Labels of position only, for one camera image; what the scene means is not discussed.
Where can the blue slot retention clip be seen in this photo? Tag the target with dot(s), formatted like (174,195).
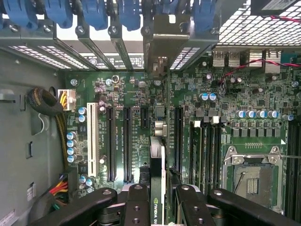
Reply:
(58,11)
(18,11)
(94,14)
(203,16)
(129,14)

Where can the silver port housing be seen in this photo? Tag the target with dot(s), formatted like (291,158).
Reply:
(272,63)
(255,57)
(219,58)
(233,58)

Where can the black PC case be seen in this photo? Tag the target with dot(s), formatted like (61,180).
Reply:
(23,141)

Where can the metal slot cover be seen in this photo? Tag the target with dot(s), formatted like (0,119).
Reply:
(96,50)
(147,51)
(122,50)

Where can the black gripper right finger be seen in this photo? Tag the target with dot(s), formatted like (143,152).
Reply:
(195,212)

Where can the green motherboard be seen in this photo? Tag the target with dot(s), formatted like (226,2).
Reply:
(136,94)

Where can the white power connector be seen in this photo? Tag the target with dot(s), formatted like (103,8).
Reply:
(67,100)

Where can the white expansion slot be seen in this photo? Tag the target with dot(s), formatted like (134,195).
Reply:
(92,141)

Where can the CPU socket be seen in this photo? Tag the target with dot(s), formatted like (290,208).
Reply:
(254,183)

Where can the thin locking lever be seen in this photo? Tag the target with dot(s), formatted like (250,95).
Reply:
(291,156)

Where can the short black expansion slot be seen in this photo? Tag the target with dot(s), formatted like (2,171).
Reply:
(144,117)

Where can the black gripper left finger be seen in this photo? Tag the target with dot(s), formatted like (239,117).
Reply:
(137,204)

